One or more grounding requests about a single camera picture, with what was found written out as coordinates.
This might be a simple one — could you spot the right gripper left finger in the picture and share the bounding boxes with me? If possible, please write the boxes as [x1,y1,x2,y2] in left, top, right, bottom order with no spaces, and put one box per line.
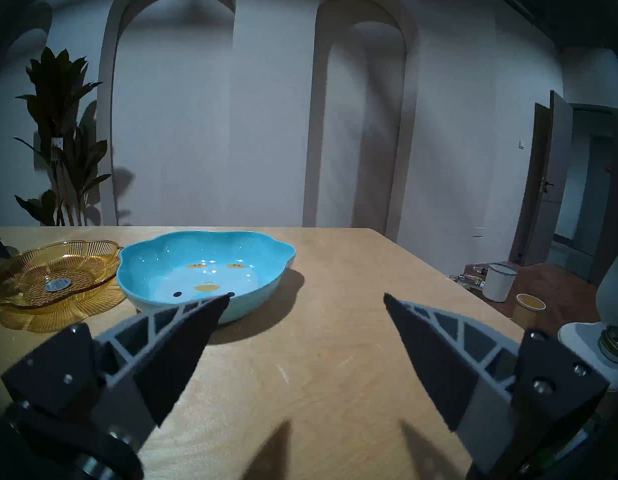
[0,294,231,455]

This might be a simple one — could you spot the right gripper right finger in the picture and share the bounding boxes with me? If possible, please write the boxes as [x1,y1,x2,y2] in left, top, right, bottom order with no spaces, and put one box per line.
[384,293,611,477]

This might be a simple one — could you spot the amber glass flower plate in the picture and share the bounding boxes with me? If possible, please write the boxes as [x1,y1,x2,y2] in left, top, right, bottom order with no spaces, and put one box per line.
[0,240,124,310]

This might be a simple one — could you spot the blue chick face plate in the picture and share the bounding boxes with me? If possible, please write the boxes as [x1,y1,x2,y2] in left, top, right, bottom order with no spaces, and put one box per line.
[116,230,297,325]

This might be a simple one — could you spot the tan paper cup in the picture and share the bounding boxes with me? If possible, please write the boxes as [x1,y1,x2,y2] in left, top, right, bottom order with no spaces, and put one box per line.
[511,293,547,330]

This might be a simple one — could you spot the white bucket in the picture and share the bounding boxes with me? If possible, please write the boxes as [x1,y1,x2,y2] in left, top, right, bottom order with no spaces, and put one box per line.
[481,263,518,303]

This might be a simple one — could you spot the tall green leafy plant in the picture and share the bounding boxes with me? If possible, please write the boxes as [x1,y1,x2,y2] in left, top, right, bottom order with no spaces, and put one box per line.
[14,46,113,227]

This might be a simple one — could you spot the white office chair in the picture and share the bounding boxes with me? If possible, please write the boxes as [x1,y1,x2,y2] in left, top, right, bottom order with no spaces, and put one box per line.
[558,247,618,392]

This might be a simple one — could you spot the dark grey door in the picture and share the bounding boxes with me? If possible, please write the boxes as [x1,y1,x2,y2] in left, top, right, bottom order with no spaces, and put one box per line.
[509,90,574,267]

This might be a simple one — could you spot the power strip with cables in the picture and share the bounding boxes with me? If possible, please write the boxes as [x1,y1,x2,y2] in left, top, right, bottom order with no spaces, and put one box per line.
[446,264,487,291]

